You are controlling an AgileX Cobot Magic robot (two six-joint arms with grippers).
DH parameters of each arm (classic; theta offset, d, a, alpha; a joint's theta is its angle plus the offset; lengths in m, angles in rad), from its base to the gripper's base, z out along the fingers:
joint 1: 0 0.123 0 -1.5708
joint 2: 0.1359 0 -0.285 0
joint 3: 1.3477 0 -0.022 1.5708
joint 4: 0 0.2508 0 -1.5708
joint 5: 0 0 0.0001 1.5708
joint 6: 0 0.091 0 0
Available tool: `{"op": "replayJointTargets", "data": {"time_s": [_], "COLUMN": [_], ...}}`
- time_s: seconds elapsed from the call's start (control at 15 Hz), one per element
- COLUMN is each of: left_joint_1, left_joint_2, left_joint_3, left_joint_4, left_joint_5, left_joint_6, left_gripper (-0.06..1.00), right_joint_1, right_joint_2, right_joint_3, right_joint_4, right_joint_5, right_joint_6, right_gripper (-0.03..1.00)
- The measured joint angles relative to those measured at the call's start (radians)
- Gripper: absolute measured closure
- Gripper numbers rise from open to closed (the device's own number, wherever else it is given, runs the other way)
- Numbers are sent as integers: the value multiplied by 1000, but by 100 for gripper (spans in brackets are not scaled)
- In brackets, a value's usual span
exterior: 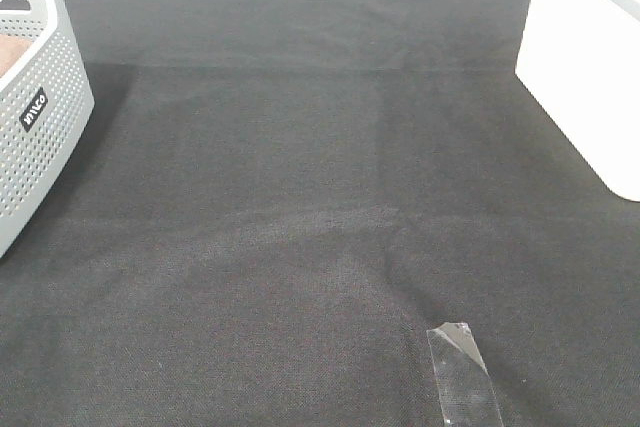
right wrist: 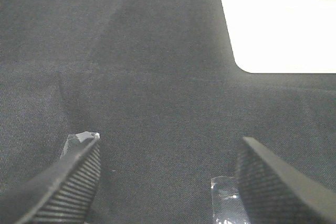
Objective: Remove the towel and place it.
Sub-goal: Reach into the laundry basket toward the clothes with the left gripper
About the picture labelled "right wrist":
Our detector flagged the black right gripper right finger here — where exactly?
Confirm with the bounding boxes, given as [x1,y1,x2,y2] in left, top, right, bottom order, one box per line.
[235,137,335,223]

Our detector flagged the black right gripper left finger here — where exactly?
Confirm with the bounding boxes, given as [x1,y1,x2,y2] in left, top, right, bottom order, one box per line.
[1,138,101,223]

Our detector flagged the clear tape strip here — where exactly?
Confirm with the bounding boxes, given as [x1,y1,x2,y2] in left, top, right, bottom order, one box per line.
[211,176,250,224]

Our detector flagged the clear tape piece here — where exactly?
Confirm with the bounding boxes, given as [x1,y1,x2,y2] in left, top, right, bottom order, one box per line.
[60,131,100,159]

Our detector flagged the black table cloth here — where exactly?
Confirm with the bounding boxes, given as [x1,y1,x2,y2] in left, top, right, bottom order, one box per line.
[1,0,335,223]

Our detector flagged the white plastic basket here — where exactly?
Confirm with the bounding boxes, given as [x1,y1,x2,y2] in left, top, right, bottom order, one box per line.
[221,0,335,73]

